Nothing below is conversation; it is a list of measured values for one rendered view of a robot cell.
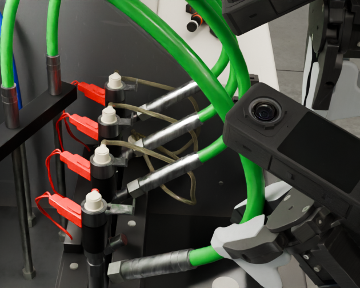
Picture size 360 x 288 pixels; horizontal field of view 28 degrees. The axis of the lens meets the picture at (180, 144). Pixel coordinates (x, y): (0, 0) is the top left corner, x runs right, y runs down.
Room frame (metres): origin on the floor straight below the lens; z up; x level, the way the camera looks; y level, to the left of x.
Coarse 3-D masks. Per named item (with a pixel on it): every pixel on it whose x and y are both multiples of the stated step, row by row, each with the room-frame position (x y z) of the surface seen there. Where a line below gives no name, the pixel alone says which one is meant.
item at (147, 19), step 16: (112, 0) 0.46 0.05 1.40; (128, 0) 0.46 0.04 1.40; (128, 16) 0.46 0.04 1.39; (144, 16) 0.45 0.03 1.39; (160, 32) 0.45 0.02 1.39; (176, 48) 0.44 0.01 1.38; (192, 64) 0.44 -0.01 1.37; (208, 80) 0.44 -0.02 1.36; (208, 96) 0.43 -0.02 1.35; (224, 96) 0.43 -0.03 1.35; (224, 112) 0.43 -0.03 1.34; (256, 176) 0.42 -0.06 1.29; (256, 192) 0.42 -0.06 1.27; (256, 208) 0.42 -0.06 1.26; (192, 256) 0.44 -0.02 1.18; (208, 256) 0.43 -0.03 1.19
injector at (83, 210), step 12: (84, 204) 0.57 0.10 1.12; (84, 216) 0.55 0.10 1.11; (96, 216) 0.55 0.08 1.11; (84, 228) 0.56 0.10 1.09; (96, 228) 0.55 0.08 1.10; (84, 240) 0.56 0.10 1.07; (96, 240) 0.55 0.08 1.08; (108, 240) 0.56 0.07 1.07; (120, 240) 0.56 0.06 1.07; (84, 252) 0.56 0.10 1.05; (96, 252) 0.55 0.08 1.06; (108, 252) 0.56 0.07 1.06; (96, 264) 0.56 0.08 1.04; (96, 276) 0.56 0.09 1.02
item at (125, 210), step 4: (108, 204) 0.57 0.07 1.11; (112, 204) 0.57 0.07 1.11; (116, 204) 0.57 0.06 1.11; (112, 208) 0.57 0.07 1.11; (116, 208) 0.57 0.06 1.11; (120, 208) 0.57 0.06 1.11; (124, 208) 0.57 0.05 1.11; (128, 208) 0.57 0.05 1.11; (108, 212) 0.56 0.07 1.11; (112, 212) 0.56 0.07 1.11; (116, 212) 0.56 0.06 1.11; (120, 212) 0.56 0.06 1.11; (124, 212) 0.56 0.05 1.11; (128, 212) 0.56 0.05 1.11
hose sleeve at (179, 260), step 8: (152, 256) 0.46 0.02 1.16; (160, 256) 0.45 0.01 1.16; (168, 256) 0.45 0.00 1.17; (176, 256) 0.44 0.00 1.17; (184, 256) 0.44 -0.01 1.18; (128, 264) 0.46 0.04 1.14; (136, 264) 0.46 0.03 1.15; (144, 264) 0.45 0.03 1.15; (152, 264) 0.45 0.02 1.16; (160, 264) 0.44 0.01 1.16; (168, 264) 0.44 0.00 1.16; (176, 264) 0.44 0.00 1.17; (184, 264) 0.43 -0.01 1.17; (128, 272) 0.45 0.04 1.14; (136, 272) 0.45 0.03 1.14; (144, 272) 0.45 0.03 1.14; (152, 272) 0.45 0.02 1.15; (160, 272) 0.44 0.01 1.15; (168, 272) 0.44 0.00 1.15; (176, 272) 0.44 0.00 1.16
